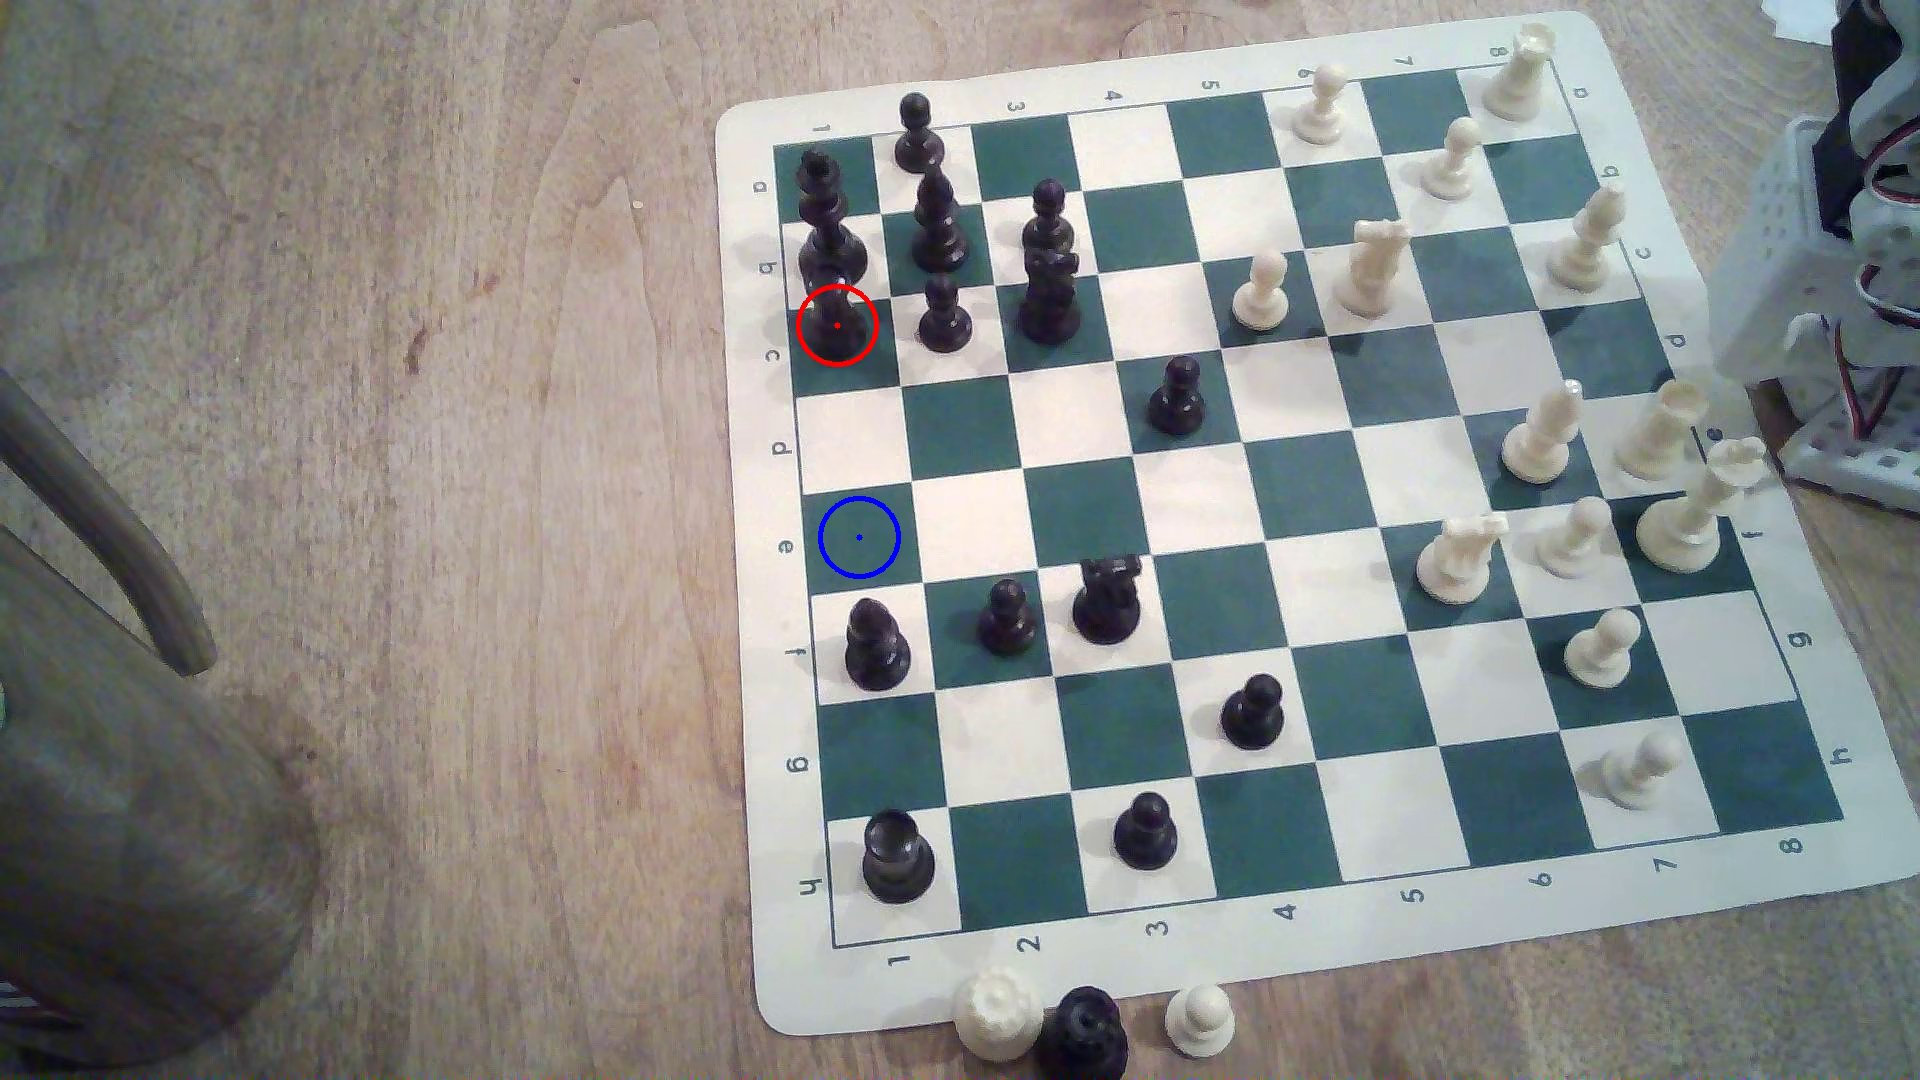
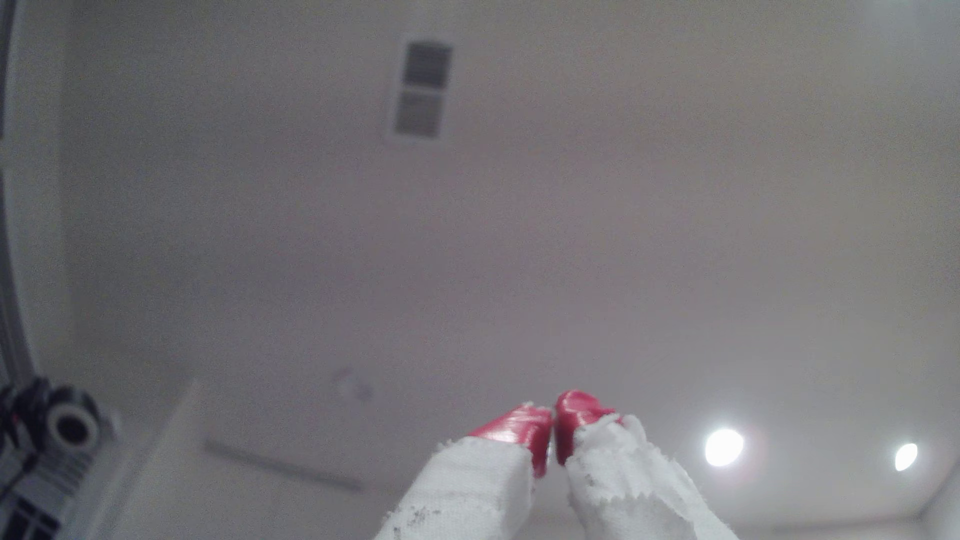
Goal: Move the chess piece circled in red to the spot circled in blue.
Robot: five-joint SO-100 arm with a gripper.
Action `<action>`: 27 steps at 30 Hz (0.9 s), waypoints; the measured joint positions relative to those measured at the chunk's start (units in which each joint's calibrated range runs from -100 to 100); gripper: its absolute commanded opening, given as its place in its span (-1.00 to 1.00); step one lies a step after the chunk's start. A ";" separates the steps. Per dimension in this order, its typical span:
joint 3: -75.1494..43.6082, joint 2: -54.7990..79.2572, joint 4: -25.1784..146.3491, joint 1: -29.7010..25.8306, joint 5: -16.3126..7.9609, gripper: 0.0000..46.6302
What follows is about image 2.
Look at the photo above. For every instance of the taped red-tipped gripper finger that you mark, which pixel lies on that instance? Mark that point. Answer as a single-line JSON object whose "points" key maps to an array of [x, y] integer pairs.
{"points": [[480, 487], [630, 487]]}

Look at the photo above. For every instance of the large round ceiling light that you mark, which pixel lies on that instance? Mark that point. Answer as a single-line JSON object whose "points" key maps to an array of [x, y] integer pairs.
{"points": [[724, 447]]}

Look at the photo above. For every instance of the black webcam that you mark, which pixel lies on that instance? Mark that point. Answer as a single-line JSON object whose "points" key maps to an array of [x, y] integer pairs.
{"points": [[71, 426]]}

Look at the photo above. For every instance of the grey ceiling air vent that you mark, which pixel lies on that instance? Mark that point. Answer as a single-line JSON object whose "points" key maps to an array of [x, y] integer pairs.
{"points": [[421, 90]]}

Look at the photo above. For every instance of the small round ceiling light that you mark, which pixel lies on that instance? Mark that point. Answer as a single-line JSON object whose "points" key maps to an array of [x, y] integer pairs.
{"points": [[906, 456]]}

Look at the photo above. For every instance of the dark door frame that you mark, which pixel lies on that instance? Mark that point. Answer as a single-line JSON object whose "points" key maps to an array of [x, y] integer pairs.
{"points": [[7, 285]]}

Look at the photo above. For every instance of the grey ribbed camera mount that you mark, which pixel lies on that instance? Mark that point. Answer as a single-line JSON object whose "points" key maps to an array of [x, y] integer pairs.
{"points": [[37, 495]]}

